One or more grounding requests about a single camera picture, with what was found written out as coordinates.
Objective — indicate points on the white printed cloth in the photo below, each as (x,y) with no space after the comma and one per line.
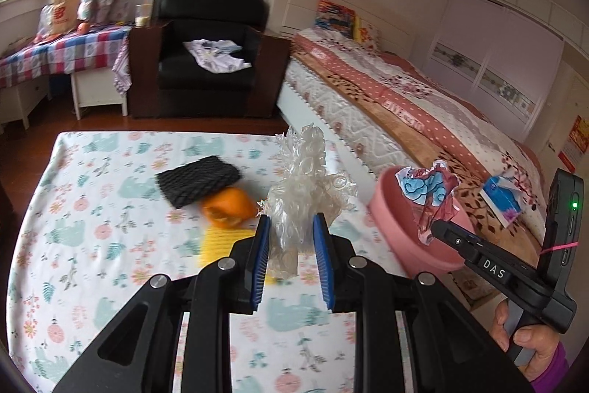
(216,59)

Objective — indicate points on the pink patchwork quilt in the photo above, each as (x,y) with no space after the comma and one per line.
(460,121)

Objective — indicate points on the red blue paper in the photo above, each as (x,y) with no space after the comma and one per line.
(428,190)

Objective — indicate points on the pink plastic bucket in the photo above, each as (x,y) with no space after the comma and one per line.
(400,232)

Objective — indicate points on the orange fruit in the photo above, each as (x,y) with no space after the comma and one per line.
(83,27)

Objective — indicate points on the colourful printed pillow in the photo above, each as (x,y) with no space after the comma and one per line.
(333,18)

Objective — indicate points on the red wall poster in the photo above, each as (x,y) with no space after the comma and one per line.
(575,144)

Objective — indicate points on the brown paper bag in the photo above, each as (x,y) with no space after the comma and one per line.
(66,11)

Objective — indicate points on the clear bag with red logo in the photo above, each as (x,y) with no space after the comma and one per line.
(46,22)

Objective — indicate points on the black leather armchair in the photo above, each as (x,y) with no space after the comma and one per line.
(207,84)

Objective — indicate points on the brown leaf pattern blanket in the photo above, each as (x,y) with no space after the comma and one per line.
(471,192)

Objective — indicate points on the floral tablecloth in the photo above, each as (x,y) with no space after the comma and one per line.
(115,259)

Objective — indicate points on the white bed headboard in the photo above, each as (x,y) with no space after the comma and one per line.
(299,1)

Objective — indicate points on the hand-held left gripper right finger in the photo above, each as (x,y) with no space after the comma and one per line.
(322,264)

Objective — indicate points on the clear plastic bag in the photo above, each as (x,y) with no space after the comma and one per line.
(299,199)

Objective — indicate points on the white desk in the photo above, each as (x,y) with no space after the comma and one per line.
(96,89)

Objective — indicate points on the white wardrobe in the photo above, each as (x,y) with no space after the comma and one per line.
(497,43)

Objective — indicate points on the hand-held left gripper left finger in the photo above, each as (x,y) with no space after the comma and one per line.
(260,255)

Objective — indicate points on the bed with white mattress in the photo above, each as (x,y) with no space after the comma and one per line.
(349,121)

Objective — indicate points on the person's right hand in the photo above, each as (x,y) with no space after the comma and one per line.
(538,347)

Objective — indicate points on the yellow cloth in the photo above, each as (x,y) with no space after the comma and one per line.
(221,243)

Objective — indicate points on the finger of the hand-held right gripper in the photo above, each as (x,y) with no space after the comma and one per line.
(453,239)

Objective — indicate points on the checked tablecloth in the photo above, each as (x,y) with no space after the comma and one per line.
(69,52)

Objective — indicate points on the black foam net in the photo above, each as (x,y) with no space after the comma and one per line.
(198,181)

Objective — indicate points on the yellow floral pillow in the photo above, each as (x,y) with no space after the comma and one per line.
(368,34)

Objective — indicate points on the blue tissue box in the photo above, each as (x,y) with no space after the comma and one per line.
(501,197)

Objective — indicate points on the orange peel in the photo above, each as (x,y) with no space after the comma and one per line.
(230,206)

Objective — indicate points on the glass cup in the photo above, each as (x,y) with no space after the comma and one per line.
(141,18)

